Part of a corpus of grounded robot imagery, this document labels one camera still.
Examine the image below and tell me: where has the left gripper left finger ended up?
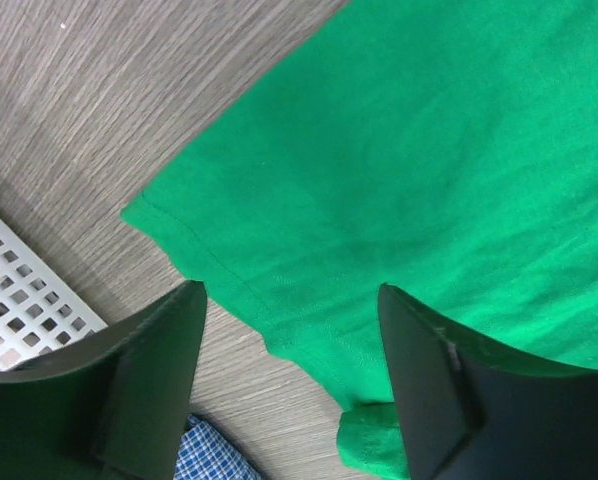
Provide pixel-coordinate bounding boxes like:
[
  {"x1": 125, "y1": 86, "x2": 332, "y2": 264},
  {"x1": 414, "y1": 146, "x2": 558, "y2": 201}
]
[{"x1": 0, "y1": 281, "x2": 207, "y2": 479}]

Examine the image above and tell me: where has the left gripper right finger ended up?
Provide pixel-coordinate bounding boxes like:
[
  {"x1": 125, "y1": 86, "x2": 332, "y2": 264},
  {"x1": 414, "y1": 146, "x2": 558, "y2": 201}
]
[{"x1": 378, "y1": 284, "x2": 598, "y2": 479}]

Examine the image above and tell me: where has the green t-shirt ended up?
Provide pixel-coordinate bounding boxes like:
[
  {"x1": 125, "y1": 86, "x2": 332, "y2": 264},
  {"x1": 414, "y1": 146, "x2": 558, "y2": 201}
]
[{"x1": 121, "y1": 1, "x2": 598, "y2": 479}]

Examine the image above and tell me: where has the blue checked shirt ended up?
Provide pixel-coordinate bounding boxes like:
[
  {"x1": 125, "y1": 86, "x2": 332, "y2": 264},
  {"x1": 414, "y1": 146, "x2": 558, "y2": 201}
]
[{"x1": 173, "y1": 415, "x2": 263, "y2": 480}]

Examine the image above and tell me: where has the white perforated basket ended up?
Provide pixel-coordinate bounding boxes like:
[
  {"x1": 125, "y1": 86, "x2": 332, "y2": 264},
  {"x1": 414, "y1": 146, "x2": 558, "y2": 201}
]
[{"x1": 0, "y1": 219, "x2": 107, "y2": 371}]

